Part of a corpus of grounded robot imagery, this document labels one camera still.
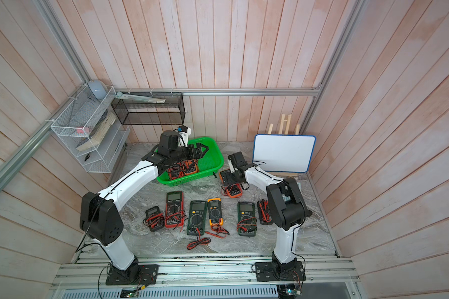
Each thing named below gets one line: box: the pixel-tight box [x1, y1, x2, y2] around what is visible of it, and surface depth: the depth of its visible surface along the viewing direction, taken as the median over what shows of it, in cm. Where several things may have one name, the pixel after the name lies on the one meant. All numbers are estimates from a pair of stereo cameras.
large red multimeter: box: [164, 191, 185, 228], surface depth 90 cm
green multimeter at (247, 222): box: [236, 201, 258, 237], surface depth 87 cm
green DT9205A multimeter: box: [187, 199, 208, 236], surface depth 88 cm
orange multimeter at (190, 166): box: [182, 159, 199, 176], surface depth 103 cm
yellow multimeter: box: [207, 198, 231, 236], surface depth 90 cm
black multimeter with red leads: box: [256, 199, 274, 225], surface depth 89 cm
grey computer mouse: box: [87, 79, 108, 100], surface depth 85 cm
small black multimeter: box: [142, 205, 165, 232], surface depth 86 cm
